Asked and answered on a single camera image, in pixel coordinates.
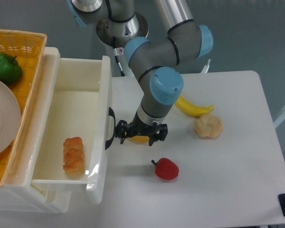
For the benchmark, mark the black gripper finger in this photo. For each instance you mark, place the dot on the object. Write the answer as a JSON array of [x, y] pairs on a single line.
[[158, 132], [121, 130]]

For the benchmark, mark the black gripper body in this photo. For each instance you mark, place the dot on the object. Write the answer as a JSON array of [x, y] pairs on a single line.
[[139, 128]]

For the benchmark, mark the white drawer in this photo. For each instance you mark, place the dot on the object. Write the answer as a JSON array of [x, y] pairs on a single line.
[[79, 108]]

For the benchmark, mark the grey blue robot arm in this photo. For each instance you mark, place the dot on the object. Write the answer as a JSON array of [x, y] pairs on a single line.
[[153, 65]]

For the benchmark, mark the white drawer cabinet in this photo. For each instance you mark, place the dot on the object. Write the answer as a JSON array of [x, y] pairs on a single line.
[[18, 192]]

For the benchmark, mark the yellow bell pepper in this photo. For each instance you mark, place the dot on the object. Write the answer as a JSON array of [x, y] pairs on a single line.
[[139, 139]]

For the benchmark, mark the red bell pepper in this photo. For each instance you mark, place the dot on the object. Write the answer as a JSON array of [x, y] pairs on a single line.
[[165, 169]]

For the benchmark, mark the yellow banana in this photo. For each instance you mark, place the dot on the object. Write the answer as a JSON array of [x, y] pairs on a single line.
[[191, 109]]

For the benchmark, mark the round bread roll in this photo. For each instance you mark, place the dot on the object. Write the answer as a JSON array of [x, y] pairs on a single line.
[[209, 126]]

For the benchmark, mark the brown bread pastry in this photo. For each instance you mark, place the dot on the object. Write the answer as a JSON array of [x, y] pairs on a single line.
[[74, 157]]

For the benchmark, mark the beige plate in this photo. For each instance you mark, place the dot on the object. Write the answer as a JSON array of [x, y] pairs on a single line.
[[9, 116]]

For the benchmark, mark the orange wicker basket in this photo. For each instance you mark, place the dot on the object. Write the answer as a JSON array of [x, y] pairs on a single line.
[[29, 48]]

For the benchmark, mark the green bell pepper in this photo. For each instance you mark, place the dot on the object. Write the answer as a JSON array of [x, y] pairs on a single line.
[[10, 70]]

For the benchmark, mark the black top drawer handle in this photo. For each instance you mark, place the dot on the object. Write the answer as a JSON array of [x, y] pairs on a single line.
[[111, 129]]

